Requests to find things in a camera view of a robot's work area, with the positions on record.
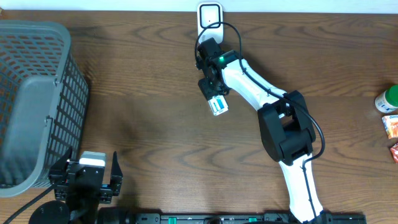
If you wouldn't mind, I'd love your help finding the grey plastic basket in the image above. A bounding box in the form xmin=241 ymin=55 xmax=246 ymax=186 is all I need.
xmin=1 ymin=20 xmax=89 ymax=198

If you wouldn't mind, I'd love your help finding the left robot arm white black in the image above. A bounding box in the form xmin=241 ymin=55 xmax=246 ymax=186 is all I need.
xmin=29 ymin=148 xmax=135 ymax=224

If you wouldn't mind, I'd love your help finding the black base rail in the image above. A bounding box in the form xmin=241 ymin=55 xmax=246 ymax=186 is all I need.
xmin=131 ymin=212 xmax=367 ymax=224

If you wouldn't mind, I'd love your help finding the red Top chocolate bar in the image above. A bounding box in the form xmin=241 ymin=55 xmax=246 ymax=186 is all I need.
xmin=390 ymin=143 xmax=398 ymax=164

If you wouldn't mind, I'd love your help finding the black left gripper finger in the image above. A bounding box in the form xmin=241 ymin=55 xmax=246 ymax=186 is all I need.
xmin=49 ymin=146 xmax=73 ymax=174
xmin=110 ymin=151 xmax=123 ymax=187

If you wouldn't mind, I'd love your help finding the green lid jar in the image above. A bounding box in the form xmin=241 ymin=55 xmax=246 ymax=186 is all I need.
xmin=374 ymin=85 xmax=398 ymax=113

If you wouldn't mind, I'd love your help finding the white barcode scanner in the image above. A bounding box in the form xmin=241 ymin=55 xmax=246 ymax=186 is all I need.
xmin=197 ymin=2 xmax=224 ymax=44

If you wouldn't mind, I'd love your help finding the white Panadol box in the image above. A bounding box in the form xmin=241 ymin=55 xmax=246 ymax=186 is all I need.
xmin=208 ymin=95 xmax=229 ymax=116

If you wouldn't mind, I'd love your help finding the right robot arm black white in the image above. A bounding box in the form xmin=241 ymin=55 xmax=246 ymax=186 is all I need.
xmin=195 ymin=37 xmax=323 ymax=223

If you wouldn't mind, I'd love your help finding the small orange carton box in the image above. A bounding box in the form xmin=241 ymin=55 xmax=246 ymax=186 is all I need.
xmin=382 ymin=114 xmax=398 ymax=139

